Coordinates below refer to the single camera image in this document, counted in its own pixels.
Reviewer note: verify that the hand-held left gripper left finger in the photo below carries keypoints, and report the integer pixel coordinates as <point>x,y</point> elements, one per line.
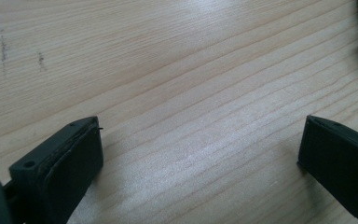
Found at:
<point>59,174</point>

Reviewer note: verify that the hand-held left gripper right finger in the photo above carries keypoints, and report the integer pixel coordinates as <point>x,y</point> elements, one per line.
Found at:
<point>341,161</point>

